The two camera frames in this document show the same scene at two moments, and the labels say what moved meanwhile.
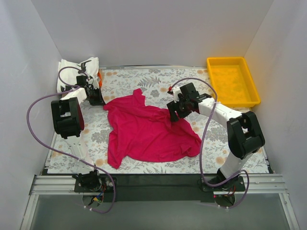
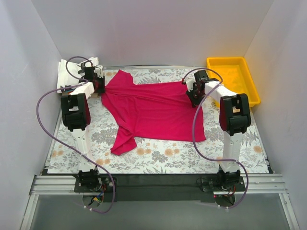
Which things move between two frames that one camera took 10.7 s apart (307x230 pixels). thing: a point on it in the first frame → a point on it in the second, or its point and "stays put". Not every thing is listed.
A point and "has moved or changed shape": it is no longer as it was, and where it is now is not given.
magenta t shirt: x=143 y=133 has moved or changed shape
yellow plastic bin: x=233 y=81 stays put
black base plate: x=133 y=188 stays put
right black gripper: x=174 y=111 → x=192 y=96
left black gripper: x=96 y=98 → x=100 y=84
